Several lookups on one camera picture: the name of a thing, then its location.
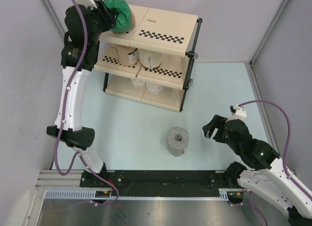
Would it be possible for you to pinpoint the green paper roll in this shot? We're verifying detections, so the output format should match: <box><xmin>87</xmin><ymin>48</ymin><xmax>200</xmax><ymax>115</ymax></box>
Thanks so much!
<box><xmin>103</xmin><ymin>0</ymin><xmax>136</xmax><ymax>34</ymax></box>

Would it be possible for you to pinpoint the grey paper roll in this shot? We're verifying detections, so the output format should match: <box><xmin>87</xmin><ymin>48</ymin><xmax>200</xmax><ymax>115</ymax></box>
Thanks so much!
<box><xmin>167</xmin><ymin>126</ymin><xmax>189</xmax><ymax>157</ymax></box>

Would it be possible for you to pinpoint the brown paper roll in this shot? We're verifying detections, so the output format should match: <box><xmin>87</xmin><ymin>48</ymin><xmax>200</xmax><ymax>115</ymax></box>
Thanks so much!
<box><xmin>115</xmin><ymin>45</ymin><xmax>138</xmax><ymax>66</ymax></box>

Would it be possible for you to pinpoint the cream paper roll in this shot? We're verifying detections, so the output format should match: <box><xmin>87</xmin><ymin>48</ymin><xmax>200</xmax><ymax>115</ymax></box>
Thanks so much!
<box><xmin>138</xmin><ymin>49</ymin><xmax>162</xmax><ymax>69</ymax></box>

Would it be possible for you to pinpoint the white flowered paper roll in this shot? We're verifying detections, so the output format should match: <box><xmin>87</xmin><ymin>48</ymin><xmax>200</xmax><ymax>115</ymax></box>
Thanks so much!
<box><xmin>146</xmin><ymin>82</ymin><xmax>164</xmax><ymax>94</ymax></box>

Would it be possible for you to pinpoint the white dotted paper roll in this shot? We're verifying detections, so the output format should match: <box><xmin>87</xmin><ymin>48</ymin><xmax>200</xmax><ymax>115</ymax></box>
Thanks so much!
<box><xmin>130</xmin><ymin>79</ymin><xmax>146</xmax><ymax>88</ymax></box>

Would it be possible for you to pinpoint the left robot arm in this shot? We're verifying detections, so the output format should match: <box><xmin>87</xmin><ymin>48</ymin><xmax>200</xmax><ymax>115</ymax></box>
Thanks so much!
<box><xmin>46</xmin><ymin>0</ymin><xmax>116</xmax><ymax>187</ymax></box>

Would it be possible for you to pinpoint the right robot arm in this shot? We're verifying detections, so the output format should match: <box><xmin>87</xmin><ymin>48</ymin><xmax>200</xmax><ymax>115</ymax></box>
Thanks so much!
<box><xmin>202</xmin><ymin>115</ymin><xmax>312</xmax><ymax>226</ymax></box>

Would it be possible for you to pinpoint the beige three-tier shelf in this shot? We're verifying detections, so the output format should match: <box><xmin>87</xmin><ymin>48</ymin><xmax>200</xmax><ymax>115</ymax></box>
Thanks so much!
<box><xmin>95</xmin><ymin>5</ymin><xmax>202</xmax><ymax>112</ymax></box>

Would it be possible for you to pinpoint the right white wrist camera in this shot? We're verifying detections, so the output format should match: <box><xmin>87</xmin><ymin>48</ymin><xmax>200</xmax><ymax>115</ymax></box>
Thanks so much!
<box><xmin>228</xmin><ymin>104</ymin><xmax>247</xmax><ymax>121</ymax></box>

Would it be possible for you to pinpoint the grey slotted cable duct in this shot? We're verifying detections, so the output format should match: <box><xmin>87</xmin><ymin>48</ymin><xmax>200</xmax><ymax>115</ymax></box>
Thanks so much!
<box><xmin>45</xmin><ymin>188</ymin><xmax>230</xmax><ymax>201</ymax></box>

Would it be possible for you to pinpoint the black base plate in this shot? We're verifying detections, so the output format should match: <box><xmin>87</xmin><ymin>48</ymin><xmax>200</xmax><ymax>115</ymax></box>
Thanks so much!
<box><xmin>79</xmin><ymin>170</ymin><xmax>247</xmax><ymax>203</ymax></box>

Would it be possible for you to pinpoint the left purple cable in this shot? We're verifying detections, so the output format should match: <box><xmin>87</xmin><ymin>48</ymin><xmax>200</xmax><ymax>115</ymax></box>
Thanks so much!
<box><xmin>53</xmin><ymin>0</ymin><xmax>120</xmax><ymax>207</ymax></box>

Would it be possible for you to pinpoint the aluminium frame rail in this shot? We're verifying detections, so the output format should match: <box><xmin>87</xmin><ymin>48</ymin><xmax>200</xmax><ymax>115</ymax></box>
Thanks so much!
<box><xmin>35</xmin><ymin>169</ymin><xmax>85</xmax><ymax>190</ymax></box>

